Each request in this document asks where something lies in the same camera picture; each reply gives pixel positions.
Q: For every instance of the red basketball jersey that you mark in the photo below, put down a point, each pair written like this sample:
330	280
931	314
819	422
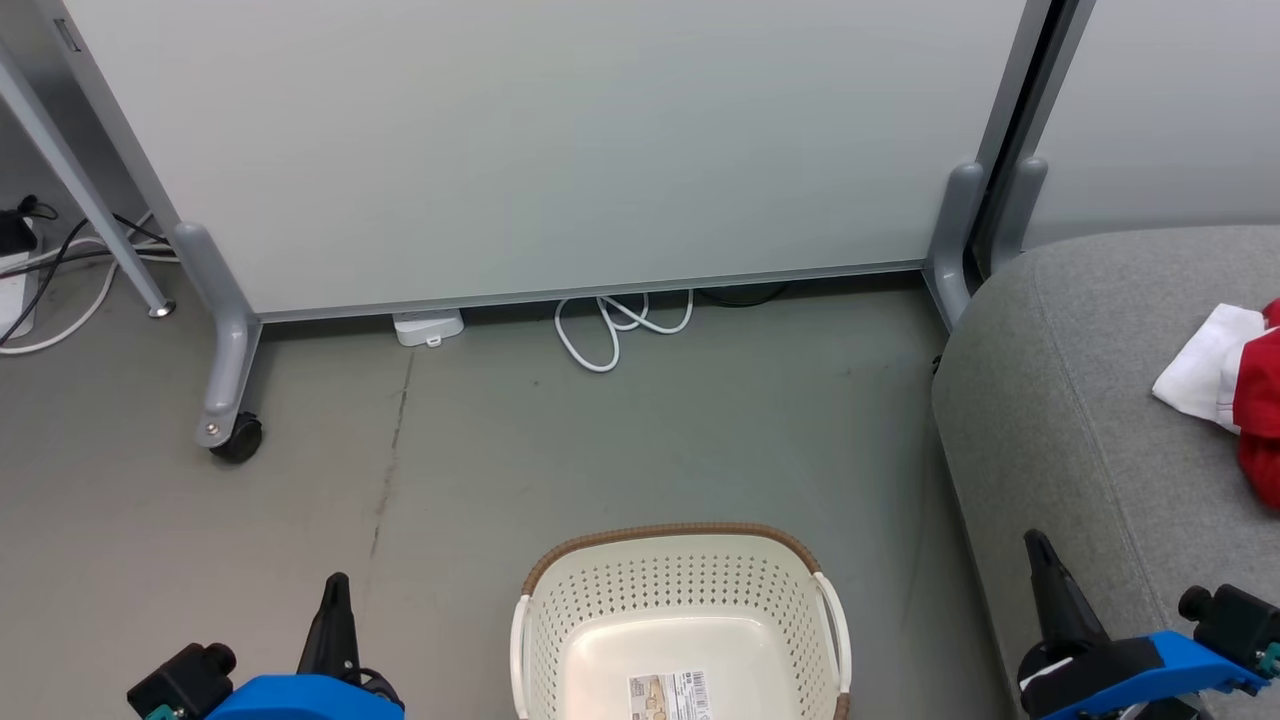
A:
1262	420

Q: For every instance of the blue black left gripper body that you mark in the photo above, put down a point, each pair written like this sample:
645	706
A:
300	700

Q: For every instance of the cream perforated laundry basket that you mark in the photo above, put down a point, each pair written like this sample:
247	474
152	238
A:
680	600

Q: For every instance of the narrow white partition panel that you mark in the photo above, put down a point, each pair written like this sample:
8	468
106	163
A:
1170	110

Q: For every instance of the grey narrow panel foot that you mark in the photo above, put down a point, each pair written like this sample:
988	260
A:
1018	210

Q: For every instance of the black plug adapter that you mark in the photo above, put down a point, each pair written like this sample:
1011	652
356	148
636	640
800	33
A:
15	235

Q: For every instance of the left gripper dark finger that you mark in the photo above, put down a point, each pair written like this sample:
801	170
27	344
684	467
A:
335	630

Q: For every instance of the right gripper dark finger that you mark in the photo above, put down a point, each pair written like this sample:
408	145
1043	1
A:
1062	605

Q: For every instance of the white power strip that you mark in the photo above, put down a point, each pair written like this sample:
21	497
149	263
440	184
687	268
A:
12	295

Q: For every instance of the grey fabric sofa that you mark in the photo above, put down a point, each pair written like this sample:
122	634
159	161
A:
1080	400

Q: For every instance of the grey wide panel foot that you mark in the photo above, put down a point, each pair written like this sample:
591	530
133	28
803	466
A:
950	250

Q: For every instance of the white cloth garment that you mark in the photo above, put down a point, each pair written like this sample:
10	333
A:
1200	370

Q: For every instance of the grey panel foot with caster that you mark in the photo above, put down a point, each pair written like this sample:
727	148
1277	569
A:
230	350

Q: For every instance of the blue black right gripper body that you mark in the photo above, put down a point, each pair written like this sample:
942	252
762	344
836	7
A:
1150	670

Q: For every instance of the wide white partition panel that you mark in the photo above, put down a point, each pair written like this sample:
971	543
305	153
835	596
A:
550	140

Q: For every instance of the white power adapter box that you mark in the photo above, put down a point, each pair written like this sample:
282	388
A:
428	326

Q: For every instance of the grey metal table leg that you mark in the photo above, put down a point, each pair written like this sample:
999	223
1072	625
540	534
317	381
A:
90	205

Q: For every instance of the printed basket label sticker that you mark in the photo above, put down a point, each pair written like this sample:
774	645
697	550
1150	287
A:
670	697

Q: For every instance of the black caster wheel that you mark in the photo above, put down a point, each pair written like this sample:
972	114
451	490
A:
240	442

